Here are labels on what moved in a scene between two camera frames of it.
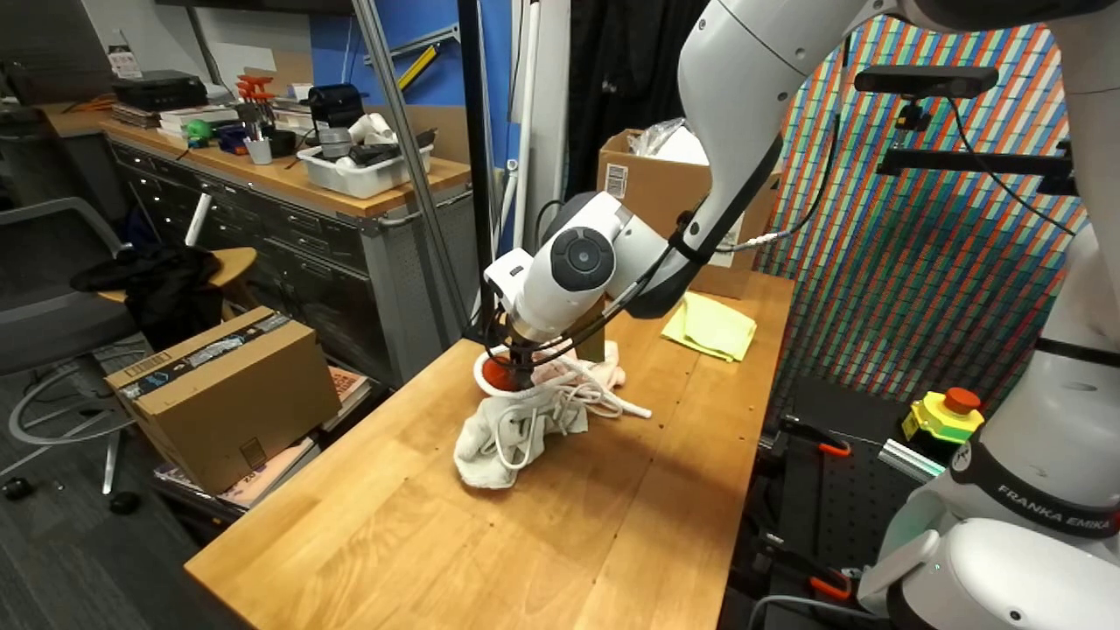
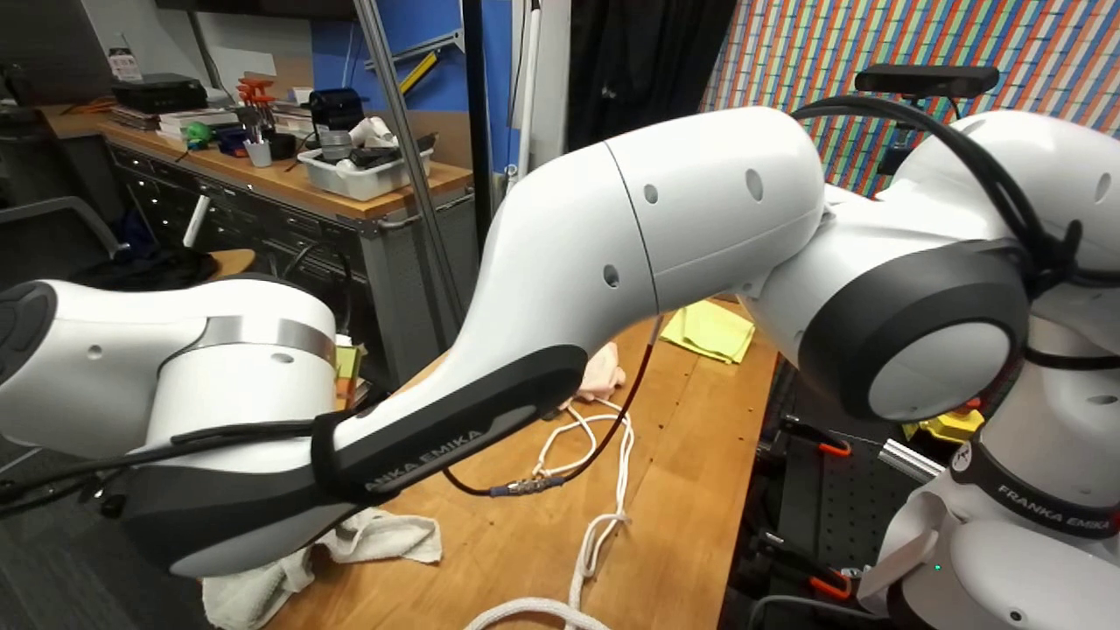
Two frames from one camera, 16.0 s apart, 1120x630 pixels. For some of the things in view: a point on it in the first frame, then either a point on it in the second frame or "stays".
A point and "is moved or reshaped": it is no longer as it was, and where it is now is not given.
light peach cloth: [566, 375] stays
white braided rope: [548, 389] is moved or reshaped
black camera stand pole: [470, 51] stays
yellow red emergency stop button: [948, 413] stays
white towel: [503, 435] → [259, 597]
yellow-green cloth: [713, 323] stays
